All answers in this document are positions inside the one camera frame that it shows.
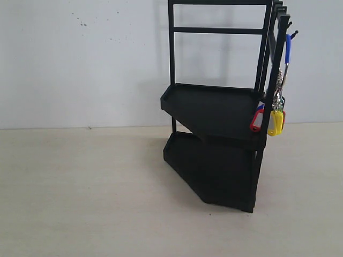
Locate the keyring with coloured tags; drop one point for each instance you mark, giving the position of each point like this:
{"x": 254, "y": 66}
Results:
{"x": 278, "y": 115}

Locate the black two-tier rack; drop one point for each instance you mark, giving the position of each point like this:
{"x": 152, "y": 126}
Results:
{"x": 211, "y": 146}

